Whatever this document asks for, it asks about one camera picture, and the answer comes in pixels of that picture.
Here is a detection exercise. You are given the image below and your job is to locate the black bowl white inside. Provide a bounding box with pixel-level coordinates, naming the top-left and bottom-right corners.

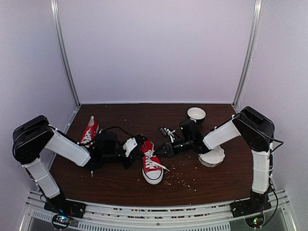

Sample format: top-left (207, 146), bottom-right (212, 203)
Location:
top-left (187, 107), bottom-right (206, 125)

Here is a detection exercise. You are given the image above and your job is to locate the white scalloped ceramic bowl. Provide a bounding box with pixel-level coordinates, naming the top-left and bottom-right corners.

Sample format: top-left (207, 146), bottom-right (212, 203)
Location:
top-left (198, 146), bottom-right (225, 167)

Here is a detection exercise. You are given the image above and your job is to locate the aluminium corner post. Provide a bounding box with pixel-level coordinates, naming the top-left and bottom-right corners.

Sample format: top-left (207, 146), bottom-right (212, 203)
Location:
top-left (232, 0), bottom-right (263, 112)
top-left (51, 0), bottom-right (81, 107)

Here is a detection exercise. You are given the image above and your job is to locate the right aluminium corner post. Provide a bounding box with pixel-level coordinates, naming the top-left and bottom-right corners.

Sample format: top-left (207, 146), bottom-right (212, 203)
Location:
top-left (232, 0), bottom-right (263, 112)

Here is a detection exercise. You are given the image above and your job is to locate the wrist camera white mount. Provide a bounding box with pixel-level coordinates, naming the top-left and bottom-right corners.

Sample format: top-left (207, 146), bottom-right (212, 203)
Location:
top-left (158, 127), bottom-right (176, 143)
top-left (122, 135), bottom-right (147, 157)

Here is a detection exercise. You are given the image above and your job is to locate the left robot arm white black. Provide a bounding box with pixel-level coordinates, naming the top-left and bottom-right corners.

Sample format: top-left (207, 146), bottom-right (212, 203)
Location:
top-left (12, 115), bottom-right (147, 214)

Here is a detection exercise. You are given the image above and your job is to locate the aluminium front rail frame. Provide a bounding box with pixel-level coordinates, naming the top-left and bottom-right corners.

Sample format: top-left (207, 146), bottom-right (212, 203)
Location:
top-left (17, 190), bottom-right (299, 231)

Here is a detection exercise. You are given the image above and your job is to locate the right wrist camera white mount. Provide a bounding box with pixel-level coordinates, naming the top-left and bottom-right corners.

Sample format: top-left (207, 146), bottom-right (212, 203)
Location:
top-left (158, 127), bottom-right (176, 143)

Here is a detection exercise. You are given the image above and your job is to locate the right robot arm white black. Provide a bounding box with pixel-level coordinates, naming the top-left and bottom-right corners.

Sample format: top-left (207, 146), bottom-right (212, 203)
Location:
top-left (155, 106), bottom-right (276, 213)

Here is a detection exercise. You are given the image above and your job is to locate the red canvas sneaker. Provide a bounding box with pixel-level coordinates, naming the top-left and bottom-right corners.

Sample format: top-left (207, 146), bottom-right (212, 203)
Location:
top-left (80, 115), bottom-right (99, 147)
top-left (141, 141), bottom-right (169, 185)

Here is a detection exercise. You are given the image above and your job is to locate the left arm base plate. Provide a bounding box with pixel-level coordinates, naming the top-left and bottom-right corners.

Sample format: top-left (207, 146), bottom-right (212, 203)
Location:
top-left (44, 200), bottom-right (86, 218)

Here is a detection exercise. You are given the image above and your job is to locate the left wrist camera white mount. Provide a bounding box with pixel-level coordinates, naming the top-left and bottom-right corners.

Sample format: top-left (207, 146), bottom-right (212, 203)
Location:
top-left (122, 135), bottom-right (147, 157)

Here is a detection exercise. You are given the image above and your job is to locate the left aluminium corner post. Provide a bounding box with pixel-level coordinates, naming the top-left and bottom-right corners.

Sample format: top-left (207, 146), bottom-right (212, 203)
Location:
top-left (51, 0), bottom-right (81, 107)

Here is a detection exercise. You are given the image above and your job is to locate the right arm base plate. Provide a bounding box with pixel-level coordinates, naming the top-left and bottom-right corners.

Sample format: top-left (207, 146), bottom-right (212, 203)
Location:
top-left (230, 199), bottom-right (271, 218)

